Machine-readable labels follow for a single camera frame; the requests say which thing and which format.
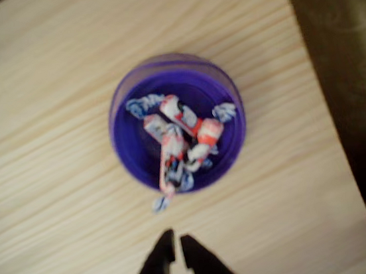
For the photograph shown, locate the purple plastic bowl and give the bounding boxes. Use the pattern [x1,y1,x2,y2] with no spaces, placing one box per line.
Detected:
[99,45,254,202]

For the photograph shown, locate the olive patterned fabric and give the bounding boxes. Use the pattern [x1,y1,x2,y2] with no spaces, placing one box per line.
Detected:
[281,0,366,274]

